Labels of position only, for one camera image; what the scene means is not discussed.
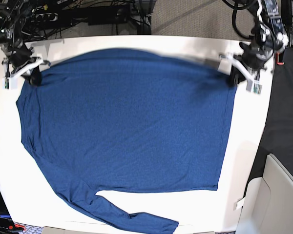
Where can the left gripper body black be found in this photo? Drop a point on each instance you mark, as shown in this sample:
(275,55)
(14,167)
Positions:
(255,56)

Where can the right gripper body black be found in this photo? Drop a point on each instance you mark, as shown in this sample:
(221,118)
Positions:
(17,57)

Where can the blue long-sleeve T-shirt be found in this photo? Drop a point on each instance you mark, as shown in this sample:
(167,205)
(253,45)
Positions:
(129,121)

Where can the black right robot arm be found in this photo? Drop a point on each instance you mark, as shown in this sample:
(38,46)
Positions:
(12,20)

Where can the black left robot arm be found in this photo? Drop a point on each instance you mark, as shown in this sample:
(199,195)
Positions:
(268,37)

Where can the red and black clamp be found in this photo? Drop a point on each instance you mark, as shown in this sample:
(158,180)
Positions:
(279,59)

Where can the black power strip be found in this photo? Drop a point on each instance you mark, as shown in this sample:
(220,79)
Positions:
(44,17)

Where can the dark grey cloth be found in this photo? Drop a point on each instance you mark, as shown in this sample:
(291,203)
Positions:
(277,137)

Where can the white paper tag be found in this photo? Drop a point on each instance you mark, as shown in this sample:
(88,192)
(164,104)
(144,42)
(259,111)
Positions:
(239,204)

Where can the white plastic bin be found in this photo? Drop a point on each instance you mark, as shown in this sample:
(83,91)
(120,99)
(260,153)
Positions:
(268,206)

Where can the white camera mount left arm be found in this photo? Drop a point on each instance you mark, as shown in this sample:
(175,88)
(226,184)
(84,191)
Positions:
(252,77)

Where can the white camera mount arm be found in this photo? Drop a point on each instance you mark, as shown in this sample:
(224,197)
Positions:
(252,77)
(10,79)

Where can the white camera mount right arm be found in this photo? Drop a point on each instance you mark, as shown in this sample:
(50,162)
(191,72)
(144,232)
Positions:
(10,79)

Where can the black aluminium frame post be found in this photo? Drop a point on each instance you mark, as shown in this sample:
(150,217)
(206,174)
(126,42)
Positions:
(145,10)

